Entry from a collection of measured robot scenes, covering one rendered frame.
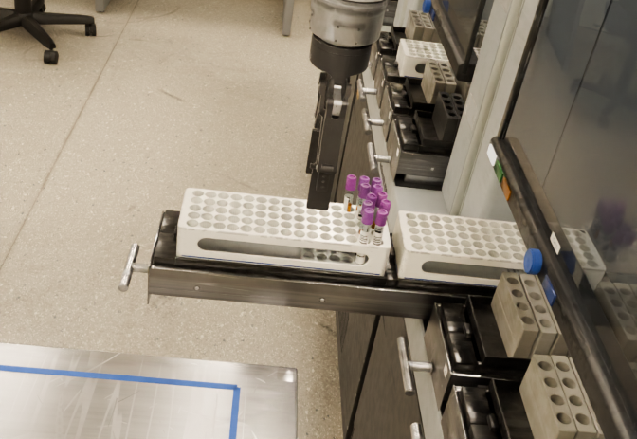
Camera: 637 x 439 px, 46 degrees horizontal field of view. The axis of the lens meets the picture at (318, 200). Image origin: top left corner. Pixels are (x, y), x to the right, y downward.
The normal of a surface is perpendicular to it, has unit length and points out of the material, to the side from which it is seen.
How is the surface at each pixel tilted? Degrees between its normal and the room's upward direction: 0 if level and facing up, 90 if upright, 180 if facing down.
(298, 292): 90
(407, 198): 0
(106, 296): 0
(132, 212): 0
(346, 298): 90
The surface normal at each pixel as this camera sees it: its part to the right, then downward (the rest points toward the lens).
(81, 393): 0.15, -0.82
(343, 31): 0.02, 0.56
